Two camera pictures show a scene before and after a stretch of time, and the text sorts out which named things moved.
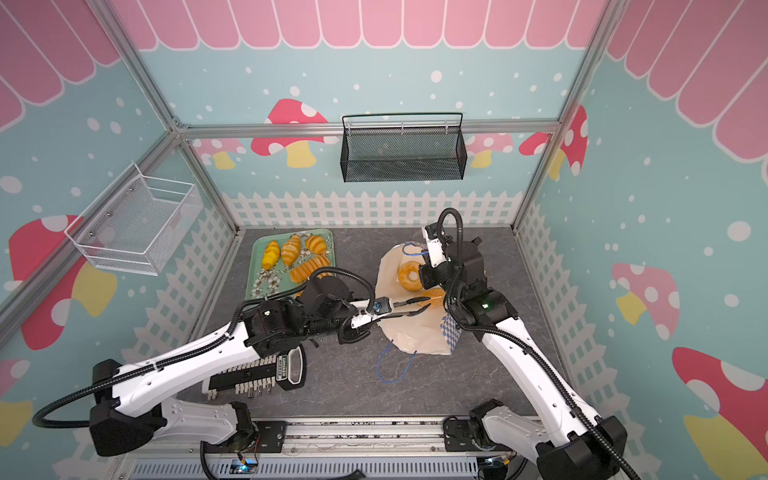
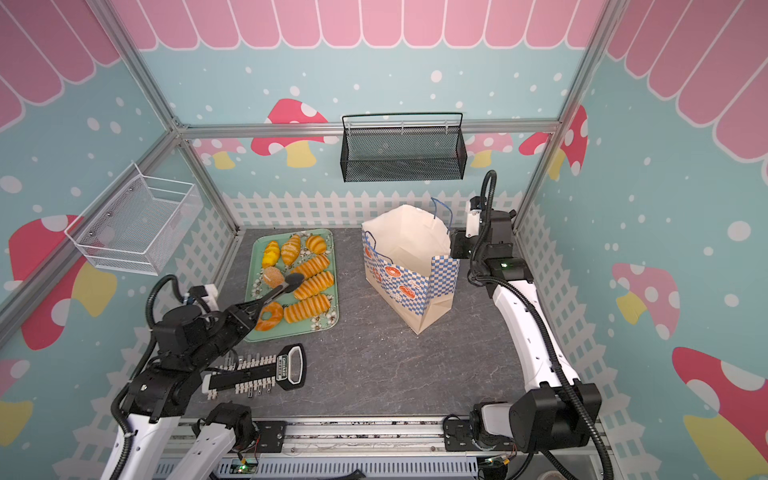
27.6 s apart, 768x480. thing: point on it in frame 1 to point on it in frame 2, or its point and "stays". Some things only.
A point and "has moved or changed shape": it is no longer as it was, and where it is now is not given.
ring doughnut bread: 405,269 has moved or changed shape
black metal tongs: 408,302 has moved or changed shape
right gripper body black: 429,276 to 459,243
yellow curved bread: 271,255 stays
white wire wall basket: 138,223 stays
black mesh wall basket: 403,154 stays
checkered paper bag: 431,330 to 407,260
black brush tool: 288,370 stays
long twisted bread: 302,272 stays
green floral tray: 284,262 stays
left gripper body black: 334,325 to 220,336
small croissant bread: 290,250 stays
